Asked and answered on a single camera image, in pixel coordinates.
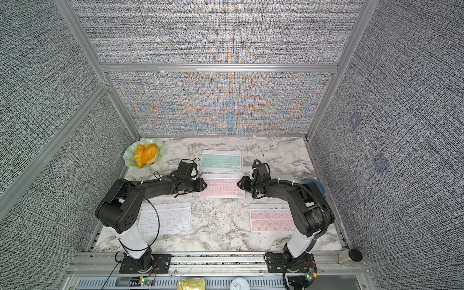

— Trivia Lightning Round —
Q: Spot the pink keyboard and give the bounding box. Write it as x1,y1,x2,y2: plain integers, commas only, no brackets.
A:
145,176,186,198
199,174,245,198
249,204,296,234

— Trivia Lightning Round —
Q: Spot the green keyboard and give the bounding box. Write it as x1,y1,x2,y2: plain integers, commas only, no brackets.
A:
200,150,243,173

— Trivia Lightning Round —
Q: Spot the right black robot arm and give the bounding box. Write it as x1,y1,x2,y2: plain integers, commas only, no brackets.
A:
237,174,335,259

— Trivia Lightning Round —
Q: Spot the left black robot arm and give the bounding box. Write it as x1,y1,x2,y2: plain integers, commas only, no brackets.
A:
95,176,207,260

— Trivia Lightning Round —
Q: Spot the near yellow keyboard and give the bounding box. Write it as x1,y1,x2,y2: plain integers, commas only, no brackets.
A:
271,174,301,183

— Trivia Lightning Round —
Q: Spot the white keyboard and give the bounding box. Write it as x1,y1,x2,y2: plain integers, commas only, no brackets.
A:
138,203,192,236

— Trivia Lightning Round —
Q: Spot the orange croissant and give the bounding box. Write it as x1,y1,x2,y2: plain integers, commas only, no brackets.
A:
134,144,160,167

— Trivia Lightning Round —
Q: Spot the green leaf-shaped plate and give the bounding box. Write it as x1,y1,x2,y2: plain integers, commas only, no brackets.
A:
123,138,164,167

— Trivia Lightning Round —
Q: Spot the blue bowl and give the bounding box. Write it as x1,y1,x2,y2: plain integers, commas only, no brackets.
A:
303,179,326,197

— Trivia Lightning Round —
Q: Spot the gold tin can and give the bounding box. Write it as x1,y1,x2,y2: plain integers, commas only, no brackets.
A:
178,278,206,290

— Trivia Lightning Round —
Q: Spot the white round container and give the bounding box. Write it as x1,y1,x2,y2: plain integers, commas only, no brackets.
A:
230,277,251,290

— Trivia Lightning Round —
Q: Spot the glass jar black lid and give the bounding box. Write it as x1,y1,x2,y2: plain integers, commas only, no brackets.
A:
338,249,363,267

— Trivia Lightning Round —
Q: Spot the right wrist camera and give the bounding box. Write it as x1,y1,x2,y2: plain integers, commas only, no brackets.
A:
251,159,271,177

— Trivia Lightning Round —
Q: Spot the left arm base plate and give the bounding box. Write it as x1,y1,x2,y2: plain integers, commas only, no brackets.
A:
118,254,172,275

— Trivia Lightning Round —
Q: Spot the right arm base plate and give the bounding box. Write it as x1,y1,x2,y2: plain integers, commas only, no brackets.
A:
263,251,318,275

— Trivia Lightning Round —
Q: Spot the aluminium mounting rail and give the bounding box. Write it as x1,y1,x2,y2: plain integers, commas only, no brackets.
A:
65,251,372,277

